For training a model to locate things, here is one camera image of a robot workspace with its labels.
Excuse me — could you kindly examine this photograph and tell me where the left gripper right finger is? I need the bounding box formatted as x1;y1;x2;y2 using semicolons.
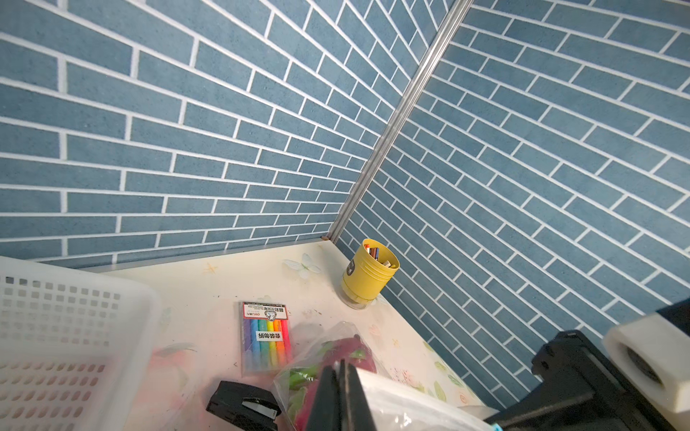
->
338;360;377;431

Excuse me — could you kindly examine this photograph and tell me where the highlighter marker pack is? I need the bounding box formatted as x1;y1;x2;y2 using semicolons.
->
241;301;293;375

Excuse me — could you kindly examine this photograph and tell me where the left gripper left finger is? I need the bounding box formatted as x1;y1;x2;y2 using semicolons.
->
305;366;341;431

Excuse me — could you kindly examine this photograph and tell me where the black stapler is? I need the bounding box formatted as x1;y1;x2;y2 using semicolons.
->
206;381;282;431

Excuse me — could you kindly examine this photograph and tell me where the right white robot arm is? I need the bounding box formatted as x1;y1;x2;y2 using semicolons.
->
486;300;689;430

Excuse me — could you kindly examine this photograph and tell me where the white plastic mesh basket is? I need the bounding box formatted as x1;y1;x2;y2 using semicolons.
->
1;257;162;430

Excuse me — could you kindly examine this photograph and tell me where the pink dragon fruit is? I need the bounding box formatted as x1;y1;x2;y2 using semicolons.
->
287;335;377;430

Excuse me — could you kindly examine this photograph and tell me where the clear zip-top bag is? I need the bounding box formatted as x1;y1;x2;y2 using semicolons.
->
271;321;493;430

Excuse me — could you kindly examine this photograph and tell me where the yellow pen cup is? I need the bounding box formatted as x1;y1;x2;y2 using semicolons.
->
341;239;401;310

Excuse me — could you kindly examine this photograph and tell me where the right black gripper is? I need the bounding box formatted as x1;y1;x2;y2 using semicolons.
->
485;330;674;430

